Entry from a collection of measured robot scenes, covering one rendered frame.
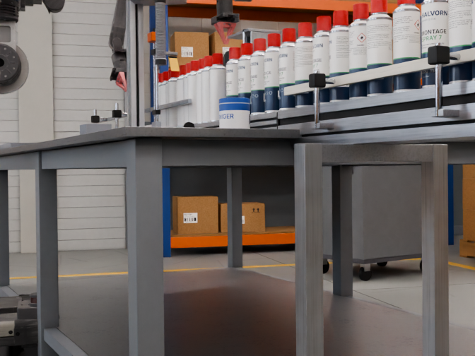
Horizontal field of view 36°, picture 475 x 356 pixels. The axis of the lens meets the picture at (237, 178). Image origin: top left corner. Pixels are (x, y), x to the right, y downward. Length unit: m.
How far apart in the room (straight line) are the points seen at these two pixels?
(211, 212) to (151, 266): 4.78
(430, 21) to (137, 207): 0.68
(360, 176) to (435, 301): 3.09
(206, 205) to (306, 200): 4.91
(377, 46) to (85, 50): 5.60
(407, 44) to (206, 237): 4.92
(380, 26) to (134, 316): 0.78
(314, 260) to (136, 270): 0.37
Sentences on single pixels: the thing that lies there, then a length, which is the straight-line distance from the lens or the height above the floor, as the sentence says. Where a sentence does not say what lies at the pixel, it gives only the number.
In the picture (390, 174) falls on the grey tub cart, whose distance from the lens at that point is 4.83.
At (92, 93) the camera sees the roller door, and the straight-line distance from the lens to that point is 6.89.
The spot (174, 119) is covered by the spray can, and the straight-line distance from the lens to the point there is 2.43.
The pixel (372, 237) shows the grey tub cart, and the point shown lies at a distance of 4.75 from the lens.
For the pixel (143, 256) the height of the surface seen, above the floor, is 0.56.
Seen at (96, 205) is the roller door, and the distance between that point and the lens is 6.86.
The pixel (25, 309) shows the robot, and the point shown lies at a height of 0.28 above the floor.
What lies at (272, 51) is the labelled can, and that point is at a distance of 1.85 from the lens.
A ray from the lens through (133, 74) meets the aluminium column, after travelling 2.40.
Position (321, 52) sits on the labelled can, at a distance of 1.65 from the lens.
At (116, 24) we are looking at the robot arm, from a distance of 3.08.
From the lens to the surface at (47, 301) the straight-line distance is 2.51.
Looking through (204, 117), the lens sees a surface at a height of 0.90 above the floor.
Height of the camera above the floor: 0.74
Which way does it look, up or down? 1 degrees down
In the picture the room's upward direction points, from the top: 1 degrees counter-clockwise
